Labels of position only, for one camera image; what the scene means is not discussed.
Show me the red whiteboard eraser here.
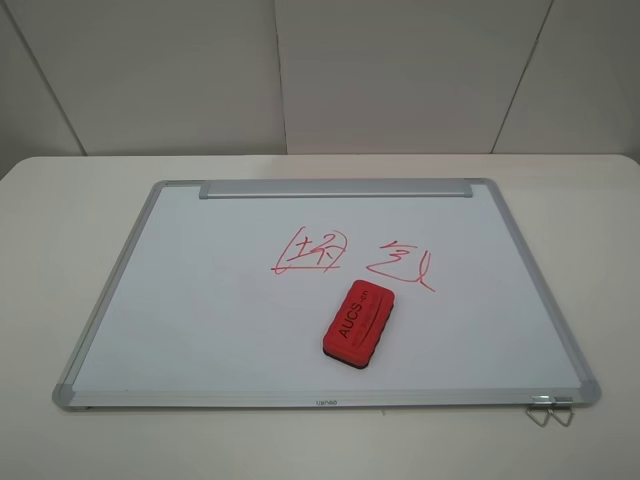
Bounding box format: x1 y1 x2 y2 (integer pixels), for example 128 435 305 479
322 280 395 369

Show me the left metal hanging clip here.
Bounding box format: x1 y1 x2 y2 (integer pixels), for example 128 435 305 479
525 395 554 428

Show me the metal hanging clip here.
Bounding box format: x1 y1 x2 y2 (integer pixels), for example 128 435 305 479
547 397 575 428
525 395 554 428

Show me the right metal hanging clip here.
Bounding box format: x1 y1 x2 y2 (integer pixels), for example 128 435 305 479
547 397 575 428

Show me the white whiteboard with aluminium frame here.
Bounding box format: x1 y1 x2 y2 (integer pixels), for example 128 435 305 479
52 178 601 410

